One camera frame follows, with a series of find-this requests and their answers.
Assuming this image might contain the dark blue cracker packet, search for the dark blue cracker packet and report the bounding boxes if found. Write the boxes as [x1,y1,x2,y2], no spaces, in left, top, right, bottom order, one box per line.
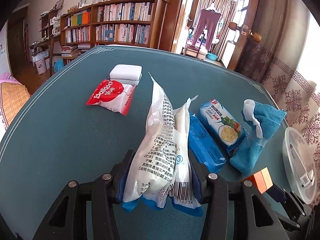
[187,112,227,173]

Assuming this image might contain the translucent plastic bowl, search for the translucent plastic bowl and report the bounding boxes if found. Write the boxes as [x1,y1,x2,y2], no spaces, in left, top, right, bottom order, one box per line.
[282,127,319,205]

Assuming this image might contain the teal table mat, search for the teal table mat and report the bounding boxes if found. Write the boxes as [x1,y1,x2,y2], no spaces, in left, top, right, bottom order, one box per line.
[0,44,300,240]

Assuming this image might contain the white blue plastic packet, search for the white blue plastic packet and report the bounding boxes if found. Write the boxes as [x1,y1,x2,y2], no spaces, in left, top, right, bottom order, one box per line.
[122,72,203,217]

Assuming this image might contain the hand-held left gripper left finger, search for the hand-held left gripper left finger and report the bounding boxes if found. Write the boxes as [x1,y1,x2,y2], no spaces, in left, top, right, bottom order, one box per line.
[32,150,137,240]

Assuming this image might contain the stack of books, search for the stack of books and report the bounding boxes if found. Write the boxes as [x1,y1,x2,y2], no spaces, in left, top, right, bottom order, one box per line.
[61,44,90,58]

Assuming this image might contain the dark wooden wardrobe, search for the dark wooden wardrobe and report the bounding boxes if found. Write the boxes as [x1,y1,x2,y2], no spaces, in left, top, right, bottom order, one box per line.
[7,6,32,80]

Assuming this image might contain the purple hanging pants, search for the purple hanging pants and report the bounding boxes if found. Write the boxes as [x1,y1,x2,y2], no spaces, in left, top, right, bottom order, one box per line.
[191,8,222,52]

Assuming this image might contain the red white glue packet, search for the red white glue packet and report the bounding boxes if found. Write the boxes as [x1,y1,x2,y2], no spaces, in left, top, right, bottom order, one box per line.
[86,79,137,116]

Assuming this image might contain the bed with plaid blanket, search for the bed with plaid blanket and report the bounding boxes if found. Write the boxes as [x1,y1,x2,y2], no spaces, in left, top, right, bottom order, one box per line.
[0,74,32,130]

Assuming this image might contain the white trash bin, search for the white trash bin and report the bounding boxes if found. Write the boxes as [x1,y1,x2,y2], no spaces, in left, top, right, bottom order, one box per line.
[35,59,47,75]

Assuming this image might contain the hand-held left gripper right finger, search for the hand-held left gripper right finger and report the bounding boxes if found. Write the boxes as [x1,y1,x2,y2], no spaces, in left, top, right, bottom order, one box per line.
[187,155,288,240]

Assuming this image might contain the wooden side table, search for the wooden side table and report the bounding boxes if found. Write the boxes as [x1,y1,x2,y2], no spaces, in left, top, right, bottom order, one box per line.
[30,36,62,77]

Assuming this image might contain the patterned curtain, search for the patterned curtain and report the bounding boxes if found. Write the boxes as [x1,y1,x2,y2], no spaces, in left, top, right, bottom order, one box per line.
[236,0,320,155]

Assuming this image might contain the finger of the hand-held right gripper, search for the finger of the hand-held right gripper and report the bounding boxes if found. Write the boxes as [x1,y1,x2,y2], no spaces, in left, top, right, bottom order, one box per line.
[265,184,316,233]

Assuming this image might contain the wooden bookshelf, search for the wooden bookshelf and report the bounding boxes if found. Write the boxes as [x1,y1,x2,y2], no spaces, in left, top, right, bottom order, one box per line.
[60,0,168,64]

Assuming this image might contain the rows of books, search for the rows of books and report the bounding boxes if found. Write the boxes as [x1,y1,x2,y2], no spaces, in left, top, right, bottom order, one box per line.
[65,2,153,44]

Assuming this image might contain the small wooden shelf unit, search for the small wooden shelf unit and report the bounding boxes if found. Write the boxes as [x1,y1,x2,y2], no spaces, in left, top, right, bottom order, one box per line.
[40,9,62,38]

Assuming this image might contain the wooden door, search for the wooden door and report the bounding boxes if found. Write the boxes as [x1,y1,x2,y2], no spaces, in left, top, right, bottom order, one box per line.
[226,0,262,72]

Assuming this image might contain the light blue cracker packet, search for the light blue cracker packet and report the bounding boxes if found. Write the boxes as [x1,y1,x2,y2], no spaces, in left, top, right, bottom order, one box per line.
[199,98,249,155]

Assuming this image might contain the orange cube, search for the orange cube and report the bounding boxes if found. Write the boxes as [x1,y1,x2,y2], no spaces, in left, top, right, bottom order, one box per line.
[239,167,273,194]

